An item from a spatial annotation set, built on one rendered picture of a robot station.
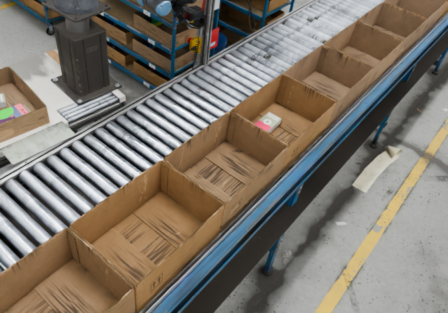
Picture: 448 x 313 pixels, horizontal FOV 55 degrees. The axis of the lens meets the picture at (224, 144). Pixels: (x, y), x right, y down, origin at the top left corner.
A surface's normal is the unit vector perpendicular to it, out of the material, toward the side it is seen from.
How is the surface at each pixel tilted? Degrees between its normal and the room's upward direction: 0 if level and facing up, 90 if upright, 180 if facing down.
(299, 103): 89
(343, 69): 89
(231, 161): 0
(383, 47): 89
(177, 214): 0
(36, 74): 0
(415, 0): 89
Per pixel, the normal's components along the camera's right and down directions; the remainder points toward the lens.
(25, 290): 0.77, 0.49
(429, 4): -0.63, 0.48
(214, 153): 0.12, -0.72
